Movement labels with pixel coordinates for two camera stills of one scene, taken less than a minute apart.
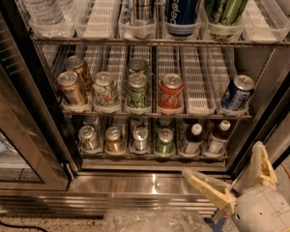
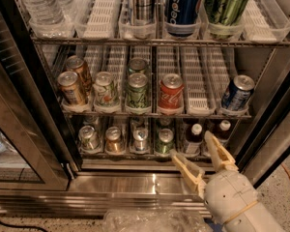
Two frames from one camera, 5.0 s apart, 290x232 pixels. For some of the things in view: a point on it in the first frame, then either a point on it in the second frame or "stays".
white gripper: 264,212 to 230,193
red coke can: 171,94 stays
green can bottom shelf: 164,145 stays
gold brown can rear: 75,64 stays
